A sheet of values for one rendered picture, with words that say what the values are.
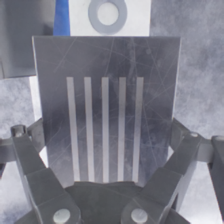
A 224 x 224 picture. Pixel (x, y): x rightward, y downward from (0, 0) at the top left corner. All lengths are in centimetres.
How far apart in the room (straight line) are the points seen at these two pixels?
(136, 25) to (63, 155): 46
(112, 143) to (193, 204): 264
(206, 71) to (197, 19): 53
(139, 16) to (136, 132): 44
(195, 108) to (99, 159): 191
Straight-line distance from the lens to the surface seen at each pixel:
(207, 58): 202
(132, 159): 18
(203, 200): 279
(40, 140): 17
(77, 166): 18
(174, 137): 17
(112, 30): 53
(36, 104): 118
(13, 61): 44
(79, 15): 56
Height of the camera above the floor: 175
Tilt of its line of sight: 74 degrees down
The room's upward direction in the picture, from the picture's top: 179 degrees clockwise
